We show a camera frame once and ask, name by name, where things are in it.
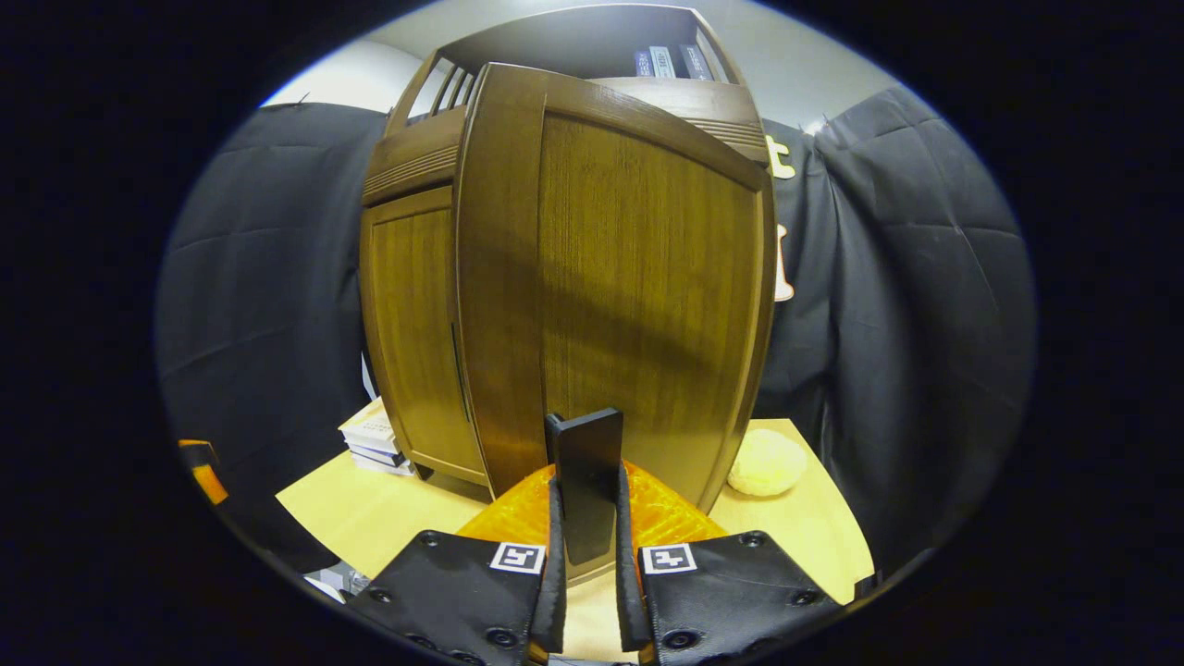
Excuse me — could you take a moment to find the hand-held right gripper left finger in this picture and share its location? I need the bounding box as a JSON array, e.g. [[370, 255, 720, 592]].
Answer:
[[347, 462, 567, 666]]

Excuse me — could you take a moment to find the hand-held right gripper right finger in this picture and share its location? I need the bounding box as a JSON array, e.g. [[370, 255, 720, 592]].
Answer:
[[615, 460, 843, 666]]

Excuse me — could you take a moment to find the black door handle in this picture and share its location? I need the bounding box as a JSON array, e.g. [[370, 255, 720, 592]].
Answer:
[[544, 407, 625, 567]]

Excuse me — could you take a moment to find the narrow wooden cabinet door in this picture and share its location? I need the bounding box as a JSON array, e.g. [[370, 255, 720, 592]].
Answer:
[[359, 184, 489, 487]]

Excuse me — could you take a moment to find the wooden double-door shoe cabinet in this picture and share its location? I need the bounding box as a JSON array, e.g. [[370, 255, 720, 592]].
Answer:
[[358, 4, 779, 586]]

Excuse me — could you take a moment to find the wide wooden cabinet door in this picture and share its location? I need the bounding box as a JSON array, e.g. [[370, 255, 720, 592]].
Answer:
[[452, 62, 779, 584]]

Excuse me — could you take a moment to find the cream fluffy ball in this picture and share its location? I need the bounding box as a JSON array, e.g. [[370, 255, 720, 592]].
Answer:
[[727, 427, 808, 499]]

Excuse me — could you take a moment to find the stack of white books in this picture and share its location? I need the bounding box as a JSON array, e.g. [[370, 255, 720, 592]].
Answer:
[[338, 398, 417, 478]]

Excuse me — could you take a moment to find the black backdrop cloth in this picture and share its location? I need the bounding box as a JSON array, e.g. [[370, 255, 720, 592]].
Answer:
[[154, 101, 390, 576], [751, 84, 1039, 582]]

